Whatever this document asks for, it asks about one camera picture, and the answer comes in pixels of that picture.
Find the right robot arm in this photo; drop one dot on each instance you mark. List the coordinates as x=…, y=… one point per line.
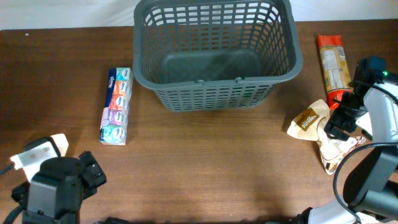
x=369, y=196

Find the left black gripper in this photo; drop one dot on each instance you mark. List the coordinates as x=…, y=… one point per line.
x=99, y=177

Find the red pasta packet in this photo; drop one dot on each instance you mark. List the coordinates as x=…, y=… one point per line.
x=335, y=69

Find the green lidded seasoning jar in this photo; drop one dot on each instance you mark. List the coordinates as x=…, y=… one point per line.
x=247, y=95

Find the grey plastic basket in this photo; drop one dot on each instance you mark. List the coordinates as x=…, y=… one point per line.
x=199, y=55

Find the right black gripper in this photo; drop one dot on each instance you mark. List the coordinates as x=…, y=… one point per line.
x=336, y=119

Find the right beige snack bag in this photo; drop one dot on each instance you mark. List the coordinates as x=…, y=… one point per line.
x=309, y=125

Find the beige snack bag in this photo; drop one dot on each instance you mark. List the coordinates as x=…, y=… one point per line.
x=61, y=142
x=309, y=125

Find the colourful tissue pack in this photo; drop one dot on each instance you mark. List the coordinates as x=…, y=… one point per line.
x=114, y=121

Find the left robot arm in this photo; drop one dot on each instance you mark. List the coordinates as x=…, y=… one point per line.
x=56, y=192

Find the left beige snack bag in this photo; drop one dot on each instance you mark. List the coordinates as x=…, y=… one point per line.
x=61, y=142

